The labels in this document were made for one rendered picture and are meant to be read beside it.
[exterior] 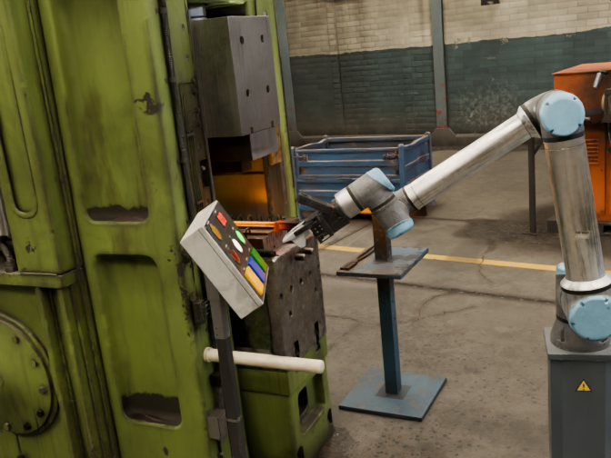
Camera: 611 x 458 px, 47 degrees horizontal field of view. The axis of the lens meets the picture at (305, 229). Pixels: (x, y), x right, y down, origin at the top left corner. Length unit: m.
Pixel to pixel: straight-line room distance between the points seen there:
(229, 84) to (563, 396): 1.53
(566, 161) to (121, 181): 1.45
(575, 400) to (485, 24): 8.16
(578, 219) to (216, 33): 1.30
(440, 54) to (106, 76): 8.34
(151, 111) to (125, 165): 0.27
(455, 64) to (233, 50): 8.16
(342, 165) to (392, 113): 4.52
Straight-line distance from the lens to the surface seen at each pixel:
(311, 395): 3.05
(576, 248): 2.20
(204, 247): 1.95
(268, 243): 2.62
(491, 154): 2.25
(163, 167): 2.34
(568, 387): 2.52
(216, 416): 2.60
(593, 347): 2.47
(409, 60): 10.76
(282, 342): 2.65
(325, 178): 6.68
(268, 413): 2.84
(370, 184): 2.14
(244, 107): 2.48
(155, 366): 2.72
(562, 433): 2.60
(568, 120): 2.10
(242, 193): 2.98
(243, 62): 2.50
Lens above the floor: 1.65
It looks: 15 degrees down
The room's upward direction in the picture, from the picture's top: 6 degrees counter-clockwise
